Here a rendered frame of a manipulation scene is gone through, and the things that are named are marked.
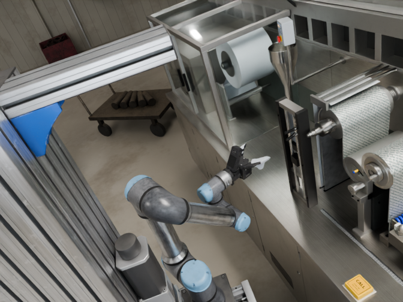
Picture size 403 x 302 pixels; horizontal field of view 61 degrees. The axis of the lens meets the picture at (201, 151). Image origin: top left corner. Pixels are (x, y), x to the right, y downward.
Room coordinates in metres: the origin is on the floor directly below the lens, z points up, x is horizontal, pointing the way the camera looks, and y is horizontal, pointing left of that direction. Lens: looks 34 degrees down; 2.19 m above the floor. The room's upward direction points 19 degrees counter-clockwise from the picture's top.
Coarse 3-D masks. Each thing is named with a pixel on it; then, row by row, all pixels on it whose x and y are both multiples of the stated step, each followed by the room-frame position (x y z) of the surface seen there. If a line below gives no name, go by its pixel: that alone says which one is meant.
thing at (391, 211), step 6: (396, 186) 0.84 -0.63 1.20; (402, 186) 0.84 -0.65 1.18; (390, 192) 0.83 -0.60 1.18; (396, 192) 0.84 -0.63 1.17; (402, 192) 0.84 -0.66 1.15; (390, 198) 0.83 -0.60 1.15; (396, 198) 0.84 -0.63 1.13; (402, 198) 0.84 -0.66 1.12; (390, 204) 0.83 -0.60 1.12; (396, 204) 0.84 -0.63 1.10; (402, 204) 0.84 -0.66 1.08; (390, 210) 0.83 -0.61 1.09; (396, 210) 0.84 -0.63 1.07; (402, 210) 0.84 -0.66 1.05; (390, 216) 0.83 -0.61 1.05; (396, 216) 0.84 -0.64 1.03
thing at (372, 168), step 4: (368, 164) 0.90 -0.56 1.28; (372, 164) 0.89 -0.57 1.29; (376, 164) 0.88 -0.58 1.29; (368, 168) 0.90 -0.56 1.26; (372, 168) 0.88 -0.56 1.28; (376, 168) 0.87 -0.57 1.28; (380, 168) 0.87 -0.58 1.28; (368, 172) 0.90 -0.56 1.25; (372, 172) 0.88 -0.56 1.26; (376, 172) 0.87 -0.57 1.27; (380, 172) 0.86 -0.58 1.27; (368, 176) 0.90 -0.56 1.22; (380, 176) 0.85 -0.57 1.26; (372, 180) 0.88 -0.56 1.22; (376, 180) 0.86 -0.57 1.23; (380, 180) 0.85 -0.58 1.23
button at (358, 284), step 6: (360, 276) 0.72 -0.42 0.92; (348, 282) 0.71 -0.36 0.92; (354, 282) 0.70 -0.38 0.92; (360, 282) 0.69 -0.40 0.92; (366, 282) 0.69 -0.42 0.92; (348, 288) 0.69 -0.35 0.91; (354, 288) 0.68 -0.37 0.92; (360, 288) 0.67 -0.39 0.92; (366, 288) 0.67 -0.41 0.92; (372, 288) 0.66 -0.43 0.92; (354, 294) 0.66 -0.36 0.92; (360, 294) 0.65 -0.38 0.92; (366, 294) 0.65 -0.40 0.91
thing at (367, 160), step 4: (368, 160) 0.92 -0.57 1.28; (372, 160) 0.90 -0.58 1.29; (376, 160) 0.89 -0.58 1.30; (364, 164) 0.94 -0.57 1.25; (380, 164) 0.87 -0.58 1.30; (384, 168) 0.85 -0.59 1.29; (384, 172) 0.85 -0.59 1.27; (384, 176) 0.85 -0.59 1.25; (388, 176) 0.84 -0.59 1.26; (384, 180) 0.85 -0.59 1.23; (388, 180) 0.83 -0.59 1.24; (380, 184) 0.87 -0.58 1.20; (384, 184) 0.85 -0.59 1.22
